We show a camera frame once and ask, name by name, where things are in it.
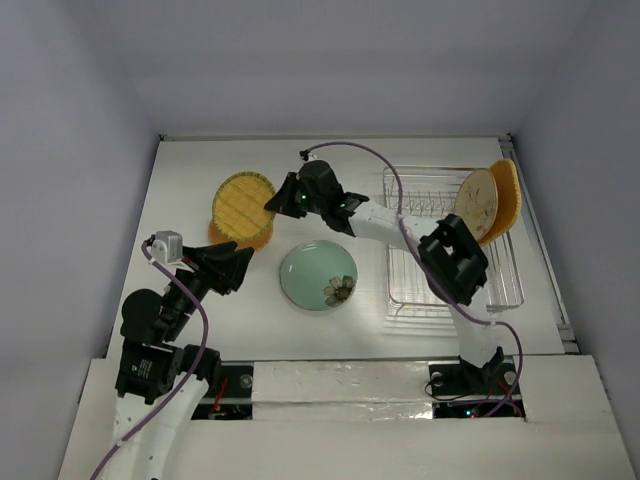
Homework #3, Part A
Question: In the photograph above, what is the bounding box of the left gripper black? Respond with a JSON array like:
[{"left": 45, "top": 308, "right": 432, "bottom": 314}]
[{"left": 164, "top": 239, "right": 254, "bottom": 337}]

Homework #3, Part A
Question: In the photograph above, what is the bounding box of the orange wicker plate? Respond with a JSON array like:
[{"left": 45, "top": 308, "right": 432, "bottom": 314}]
[
  {"left": 208, "top": 220, "right": 273, "bottom": 251},
  {"left": 479, "top": 158, "right": 522, "bottom": 247}
]

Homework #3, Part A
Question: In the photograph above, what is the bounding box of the yellow-green woven plate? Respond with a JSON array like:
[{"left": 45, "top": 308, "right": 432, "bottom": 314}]
[{"left": 211, "top": 171, "right": 275, "bottom": 239}]

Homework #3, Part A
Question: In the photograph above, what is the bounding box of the teal floral plate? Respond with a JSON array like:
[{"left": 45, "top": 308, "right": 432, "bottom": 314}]
[{"left": 279, "top": 240, "right": 358, "bottom": 312}]

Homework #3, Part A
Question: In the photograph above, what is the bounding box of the cream floral plate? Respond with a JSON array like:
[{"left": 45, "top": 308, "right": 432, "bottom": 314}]
[{"left": 453, "top": 169, "right": 498, "bottom": 240}]

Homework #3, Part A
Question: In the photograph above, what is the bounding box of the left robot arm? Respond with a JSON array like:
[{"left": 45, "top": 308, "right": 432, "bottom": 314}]
[{"left": 92, "top": 231, "right": 254, "bottom": 479}]

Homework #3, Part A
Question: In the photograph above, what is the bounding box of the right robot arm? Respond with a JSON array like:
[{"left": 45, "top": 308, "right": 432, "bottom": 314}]
[{"left": 264, "top": 160, "right": 504, "bottom": 392}]

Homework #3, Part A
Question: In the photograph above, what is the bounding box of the white foam strip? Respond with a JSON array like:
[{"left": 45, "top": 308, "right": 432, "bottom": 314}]
[{"left": 251, "top": 361, "right": 433, "bottom": 422}]

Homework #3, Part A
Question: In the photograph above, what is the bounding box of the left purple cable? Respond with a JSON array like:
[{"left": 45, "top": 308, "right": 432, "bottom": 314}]
[{"left": 87, "top": 238, "right": 210, "bottom": 480}]

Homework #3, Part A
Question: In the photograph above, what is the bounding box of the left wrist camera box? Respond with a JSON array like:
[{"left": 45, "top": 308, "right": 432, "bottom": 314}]
[{"left": 149, "top": 230, "right": 183, "bottom": 265}]

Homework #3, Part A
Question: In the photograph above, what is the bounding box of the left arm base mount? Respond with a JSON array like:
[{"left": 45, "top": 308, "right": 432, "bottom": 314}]
[{"left": 191, "top": 362, "right": 254, "bottom": 421}]

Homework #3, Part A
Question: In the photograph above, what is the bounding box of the metal wire dish rack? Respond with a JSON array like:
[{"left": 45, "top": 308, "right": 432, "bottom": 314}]
[{"left": 382, "top": 165, "right": 526, "bottom": 314}]

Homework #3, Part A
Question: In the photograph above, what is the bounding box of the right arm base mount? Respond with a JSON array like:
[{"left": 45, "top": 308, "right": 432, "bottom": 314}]
[{"left": 424, "top": 362, "right": 526, "bottom": 419}]

